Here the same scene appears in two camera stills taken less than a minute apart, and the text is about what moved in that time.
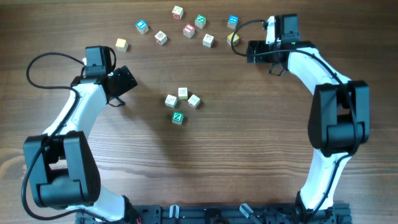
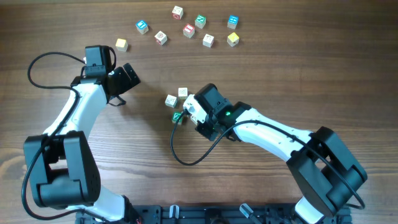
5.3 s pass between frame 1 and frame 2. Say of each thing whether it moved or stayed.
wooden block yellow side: stayed
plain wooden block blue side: stayed
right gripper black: moved
